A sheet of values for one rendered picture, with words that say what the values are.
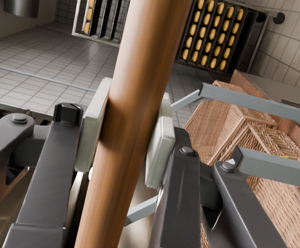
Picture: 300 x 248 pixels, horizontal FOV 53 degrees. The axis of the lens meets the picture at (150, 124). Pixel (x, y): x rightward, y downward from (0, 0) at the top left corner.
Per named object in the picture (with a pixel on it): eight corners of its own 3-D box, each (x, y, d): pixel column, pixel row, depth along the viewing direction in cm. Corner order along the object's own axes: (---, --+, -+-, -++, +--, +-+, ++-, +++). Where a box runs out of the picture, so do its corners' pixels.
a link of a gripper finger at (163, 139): (161, 135, 14) (176, 139, 14) (159, 90, 20) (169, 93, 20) (144, 187, 15) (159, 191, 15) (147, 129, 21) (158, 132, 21)
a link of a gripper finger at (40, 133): (66, 179, 13) (-6, 164, 12) (88, 129, 17) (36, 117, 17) (72, 149, 12) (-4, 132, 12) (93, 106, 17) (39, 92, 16)
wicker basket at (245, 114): (235, 219, 135) (177, 206, 133) (211, 157, 187) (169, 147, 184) (281, 124, 117) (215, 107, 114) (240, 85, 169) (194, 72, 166)
